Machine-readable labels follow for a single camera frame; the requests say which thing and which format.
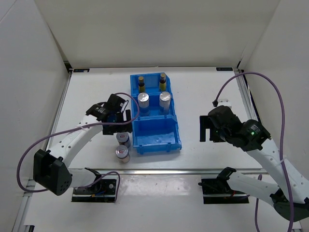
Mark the blue label shaker silver lid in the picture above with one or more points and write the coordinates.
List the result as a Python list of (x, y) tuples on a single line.
[(164, 102)]

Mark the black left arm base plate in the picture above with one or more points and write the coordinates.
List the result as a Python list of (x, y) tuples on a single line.
[(104, 191)]

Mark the yellow label bottle gold cap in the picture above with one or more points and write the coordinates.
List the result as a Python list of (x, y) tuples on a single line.
[(162, 82)]

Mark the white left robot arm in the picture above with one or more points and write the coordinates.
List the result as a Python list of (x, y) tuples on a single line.
[(51, 168)]

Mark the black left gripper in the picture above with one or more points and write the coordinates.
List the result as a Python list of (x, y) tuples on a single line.
[(109, 130)]

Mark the aluminium table frame rail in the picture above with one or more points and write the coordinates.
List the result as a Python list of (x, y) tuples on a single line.
[(159, 192)]

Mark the blue bin near compartment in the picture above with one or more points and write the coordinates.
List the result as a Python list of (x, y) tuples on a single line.
[(156, 134)]

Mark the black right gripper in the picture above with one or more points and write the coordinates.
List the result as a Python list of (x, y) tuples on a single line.
[(206, 123)]

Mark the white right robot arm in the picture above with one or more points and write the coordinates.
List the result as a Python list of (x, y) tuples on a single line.
[(291, 188)]

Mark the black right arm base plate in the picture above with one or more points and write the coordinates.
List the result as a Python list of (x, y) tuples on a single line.
[(215, 193)]

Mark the red label spice jar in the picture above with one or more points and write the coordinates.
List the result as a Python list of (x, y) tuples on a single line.
[(123, 139), (122, 153)]

